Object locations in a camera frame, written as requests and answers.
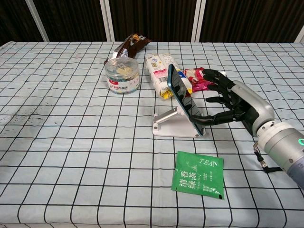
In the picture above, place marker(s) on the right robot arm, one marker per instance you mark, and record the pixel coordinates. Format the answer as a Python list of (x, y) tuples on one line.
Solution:
[(282, 147)]

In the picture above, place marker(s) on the green tea sachet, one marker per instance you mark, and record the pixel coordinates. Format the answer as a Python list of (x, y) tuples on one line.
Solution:
[(197, 175)]

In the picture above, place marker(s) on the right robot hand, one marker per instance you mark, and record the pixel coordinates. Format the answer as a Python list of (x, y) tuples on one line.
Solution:
[(254, 107)]

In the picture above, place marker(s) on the brown chocolate snack wrapper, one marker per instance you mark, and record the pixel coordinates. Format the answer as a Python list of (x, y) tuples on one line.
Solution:
[(133, 46)]

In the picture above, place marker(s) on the black smartphone with teal edge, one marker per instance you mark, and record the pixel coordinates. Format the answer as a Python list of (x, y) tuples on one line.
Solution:
[(183, 95)]

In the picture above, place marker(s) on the white black-checked tablecloth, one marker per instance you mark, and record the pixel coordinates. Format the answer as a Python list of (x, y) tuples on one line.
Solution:
[(71, 142)]

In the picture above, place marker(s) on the white partition frame post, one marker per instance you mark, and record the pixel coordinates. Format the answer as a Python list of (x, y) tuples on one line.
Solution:
[(107, 21), (199, 21), (300, 37), (38, 23)]

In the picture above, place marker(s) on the white folding phone stand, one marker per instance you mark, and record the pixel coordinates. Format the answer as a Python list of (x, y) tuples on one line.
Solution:
[(166, 130)]

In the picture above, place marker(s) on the red spouted drink pouch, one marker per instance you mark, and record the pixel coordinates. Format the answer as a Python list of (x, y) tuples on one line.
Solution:
[(194, 78)]

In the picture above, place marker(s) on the clear jar of binder clips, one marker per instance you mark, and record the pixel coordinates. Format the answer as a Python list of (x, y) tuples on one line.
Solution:
[(122, 80)]

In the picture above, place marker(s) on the white and yellow food pack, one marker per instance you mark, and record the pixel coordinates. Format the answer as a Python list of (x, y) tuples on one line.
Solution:
[(156, 71)]

